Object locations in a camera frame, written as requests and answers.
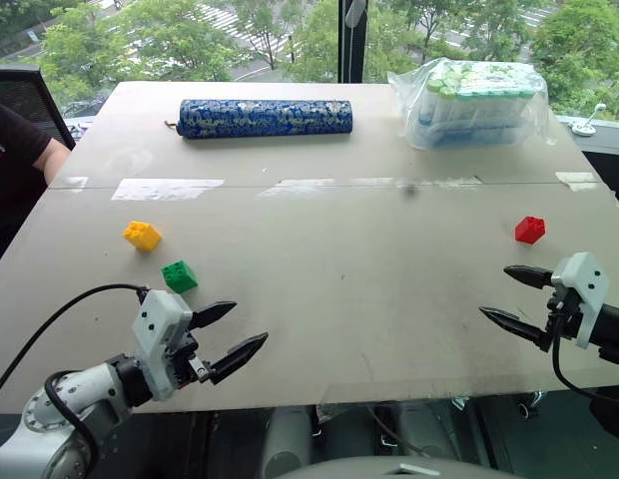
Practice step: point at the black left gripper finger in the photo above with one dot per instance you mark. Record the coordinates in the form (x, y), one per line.
(239, 355)
(213, 313)

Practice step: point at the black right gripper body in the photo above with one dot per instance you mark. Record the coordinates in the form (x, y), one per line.
(564, 319)

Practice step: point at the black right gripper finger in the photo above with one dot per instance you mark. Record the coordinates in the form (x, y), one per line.
(514, 324)
(529, 275)

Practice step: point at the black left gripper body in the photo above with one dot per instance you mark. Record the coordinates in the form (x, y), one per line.
(185, 355)

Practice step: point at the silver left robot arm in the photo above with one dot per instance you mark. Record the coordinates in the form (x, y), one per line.
(85, 394)

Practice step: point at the red toy brick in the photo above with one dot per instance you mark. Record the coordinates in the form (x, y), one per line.
(529, 229)

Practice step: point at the green toy brick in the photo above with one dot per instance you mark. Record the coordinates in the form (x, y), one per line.
(179, 276)

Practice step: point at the yellow toy brick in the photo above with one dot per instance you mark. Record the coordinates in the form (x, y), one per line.
(142, 235)

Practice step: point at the small white desk lamp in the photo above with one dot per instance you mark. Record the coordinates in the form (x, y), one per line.
(586, 122)

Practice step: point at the plastic bag of tubes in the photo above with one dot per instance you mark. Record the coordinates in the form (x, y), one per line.
(469, 105)

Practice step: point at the blue patterned rolled mat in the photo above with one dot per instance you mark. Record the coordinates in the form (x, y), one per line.
(265, 118)

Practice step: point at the person in black shirt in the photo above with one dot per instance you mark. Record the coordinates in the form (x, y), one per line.
(15, 174)

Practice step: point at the black mesh office chair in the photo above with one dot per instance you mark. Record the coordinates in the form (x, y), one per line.
(25, 100)

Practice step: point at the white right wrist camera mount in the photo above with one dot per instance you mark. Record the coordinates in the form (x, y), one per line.
(584, 294)

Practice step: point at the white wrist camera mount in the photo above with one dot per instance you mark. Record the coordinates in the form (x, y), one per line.
(155, 324)
(584, 294)

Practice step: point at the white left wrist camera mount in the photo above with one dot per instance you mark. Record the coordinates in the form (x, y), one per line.
(155, 324)

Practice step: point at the black window frame post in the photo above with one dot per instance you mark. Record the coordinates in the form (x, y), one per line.
(352, 42)

